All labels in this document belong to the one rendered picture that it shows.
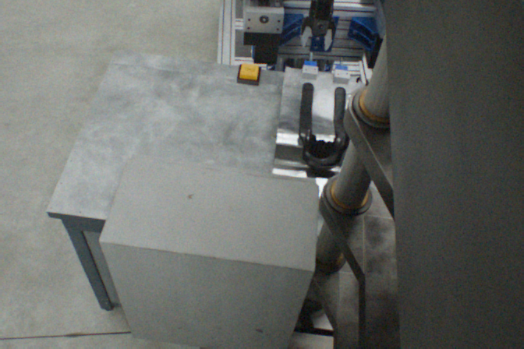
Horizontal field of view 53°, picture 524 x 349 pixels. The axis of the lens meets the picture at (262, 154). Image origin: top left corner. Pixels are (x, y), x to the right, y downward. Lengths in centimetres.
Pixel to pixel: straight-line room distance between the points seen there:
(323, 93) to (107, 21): 198
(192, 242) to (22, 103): 239
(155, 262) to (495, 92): 61
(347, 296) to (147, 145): 83
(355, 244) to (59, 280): 165
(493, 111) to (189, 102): 161
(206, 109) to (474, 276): 159
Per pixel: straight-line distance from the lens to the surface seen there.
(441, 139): 31
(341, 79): 180
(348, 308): 120
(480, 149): 26
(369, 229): 100
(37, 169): 276
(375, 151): 79
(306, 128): 161
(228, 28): 302
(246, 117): 178
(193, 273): 79
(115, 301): 222
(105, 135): 175
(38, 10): 364
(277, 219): 77
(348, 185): 96
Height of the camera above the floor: 213
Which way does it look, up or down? 52 degrees down
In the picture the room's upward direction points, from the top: 7 degrees clockwise
